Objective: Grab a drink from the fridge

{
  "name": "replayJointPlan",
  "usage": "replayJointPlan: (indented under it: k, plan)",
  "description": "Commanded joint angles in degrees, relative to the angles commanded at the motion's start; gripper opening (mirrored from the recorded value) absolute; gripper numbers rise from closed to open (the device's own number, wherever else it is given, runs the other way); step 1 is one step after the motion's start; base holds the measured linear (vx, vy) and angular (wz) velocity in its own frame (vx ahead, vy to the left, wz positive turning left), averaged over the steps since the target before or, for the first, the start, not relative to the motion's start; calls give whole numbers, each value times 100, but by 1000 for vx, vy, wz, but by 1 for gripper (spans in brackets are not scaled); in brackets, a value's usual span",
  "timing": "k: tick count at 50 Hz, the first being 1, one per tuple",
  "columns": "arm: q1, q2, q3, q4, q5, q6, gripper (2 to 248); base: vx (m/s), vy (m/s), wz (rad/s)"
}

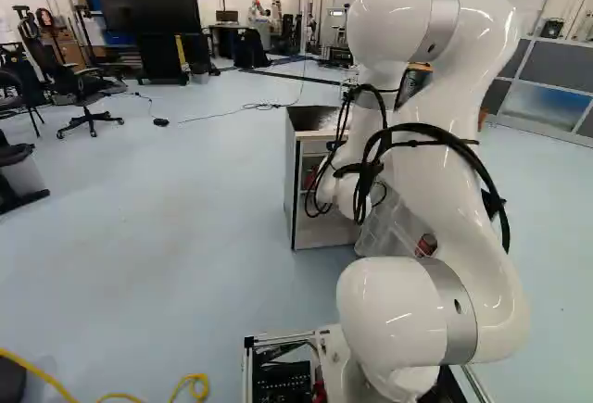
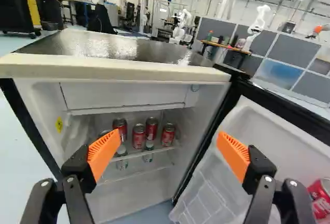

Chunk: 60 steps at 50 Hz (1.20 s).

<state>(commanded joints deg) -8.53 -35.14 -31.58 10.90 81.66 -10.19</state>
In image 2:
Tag open fridge door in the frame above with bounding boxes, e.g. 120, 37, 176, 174
169, 63, 330, 224

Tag red drink can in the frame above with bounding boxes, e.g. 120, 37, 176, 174
112, 117, 128, 141
145, 117, 159, 141
161, 123, 176, 147
306, 178, 330, 220
132, 123, 146, 149

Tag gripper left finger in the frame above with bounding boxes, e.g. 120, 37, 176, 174
20, 128, 122, 224

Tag clear green-label bottle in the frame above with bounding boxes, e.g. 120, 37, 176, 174
142, 140, 156, 164
114, 143, 129, 171

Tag grey office partition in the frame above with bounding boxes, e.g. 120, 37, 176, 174
195, 16, 330, 108

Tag black mini fridge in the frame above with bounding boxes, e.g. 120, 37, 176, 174
0, 29, 233, 223

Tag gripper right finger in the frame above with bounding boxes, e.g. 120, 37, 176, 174
216, 131, 317, 224

